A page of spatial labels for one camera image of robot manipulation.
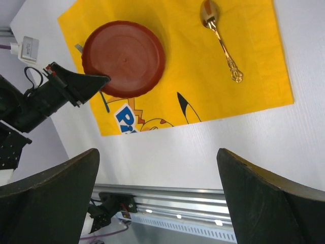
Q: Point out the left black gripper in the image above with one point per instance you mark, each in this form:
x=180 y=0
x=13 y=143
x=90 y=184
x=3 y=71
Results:
x=63 y=86

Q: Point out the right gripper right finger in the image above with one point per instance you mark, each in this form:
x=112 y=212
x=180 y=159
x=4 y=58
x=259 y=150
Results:
x=268 y=208

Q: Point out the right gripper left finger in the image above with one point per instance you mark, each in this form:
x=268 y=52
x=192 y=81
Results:
x=50 y=206

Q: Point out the red round plate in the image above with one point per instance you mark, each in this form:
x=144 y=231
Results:
x=129 y=53

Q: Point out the yellow pikachu cloth placemat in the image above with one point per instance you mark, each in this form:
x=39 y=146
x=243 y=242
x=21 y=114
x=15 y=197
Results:
x=196 y=84

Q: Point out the gold ornate spoon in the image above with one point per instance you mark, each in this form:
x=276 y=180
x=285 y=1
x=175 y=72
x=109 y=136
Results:
x=209 y=15

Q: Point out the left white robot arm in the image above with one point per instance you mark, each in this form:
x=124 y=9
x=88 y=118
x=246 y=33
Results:
x=13 y=125

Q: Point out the aluminium front rail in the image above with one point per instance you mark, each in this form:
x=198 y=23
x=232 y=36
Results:
x=201 y=212

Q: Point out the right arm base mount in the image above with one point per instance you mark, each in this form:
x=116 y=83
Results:
x=103 y=210

